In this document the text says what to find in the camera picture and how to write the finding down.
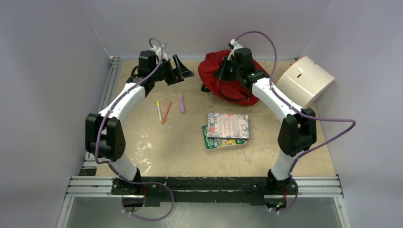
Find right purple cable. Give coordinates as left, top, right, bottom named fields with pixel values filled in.
left=234, top=30, right=357, bottom=215

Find orange pencil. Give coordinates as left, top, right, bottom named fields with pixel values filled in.
left=161, top=101, right=172, bottom=125

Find aluminium frame rails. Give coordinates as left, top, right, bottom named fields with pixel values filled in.
left=57, top=56, right=352, bottom=228

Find floral cover book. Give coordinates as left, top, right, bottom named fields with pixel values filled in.
left=207, top=113, right=249, bottom=140

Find red backpack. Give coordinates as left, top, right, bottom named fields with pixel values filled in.
left=198, top=47, right=269, bottom=106

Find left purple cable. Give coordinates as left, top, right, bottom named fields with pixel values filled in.
left=94, top=38, right=175, bottom=221

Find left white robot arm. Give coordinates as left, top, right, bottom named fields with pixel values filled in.
left=85, top=50, right=194, bottom=194

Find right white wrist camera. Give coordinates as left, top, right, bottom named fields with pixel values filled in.
left=227, top=39, right=243, bottom=61

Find pink highlighter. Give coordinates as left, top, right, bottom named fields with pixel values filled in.
left=178, top=93, right=186, bottom=113

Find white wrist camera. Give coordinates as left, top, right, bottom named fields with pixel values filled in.
left=152, top=43, right=169, bottom=62
left=227, top=39, right=243, bottom=61

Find cream round lunch box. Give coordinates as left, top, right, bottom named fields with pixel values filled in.
left=275, top=56, right=335, bottom=108

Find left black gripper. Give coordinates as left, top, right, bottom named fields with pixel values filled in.
left=151, top=55, right=193, bottom=85

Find purple cable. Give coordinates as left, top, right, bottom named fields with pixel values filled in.
left=94, top=38, right=175, bottom=221
left=234, top=30, right=357, bottom=215

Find green treehouse book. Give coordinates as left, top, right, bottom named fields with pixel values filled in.
left=201, top=125, right=247, bottom=152

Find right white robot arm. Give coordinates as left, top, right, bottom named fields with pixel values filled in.
left=215, top=47, right=317, bottom=193

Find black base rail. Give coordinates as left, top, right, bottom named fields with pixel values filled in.
left=111, top=177, right=297, bottom=208

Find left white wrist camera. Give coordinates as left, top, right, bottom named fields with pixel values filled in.
left=152, top=43, right=169, bottom=62

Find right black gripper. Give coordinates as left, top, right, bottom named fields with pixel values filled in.
left=214, top=57, right=242, bottom=82

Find yellow pen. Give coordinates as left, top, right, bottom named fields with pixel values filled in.
left=157, top=101, right=163, bottom=123

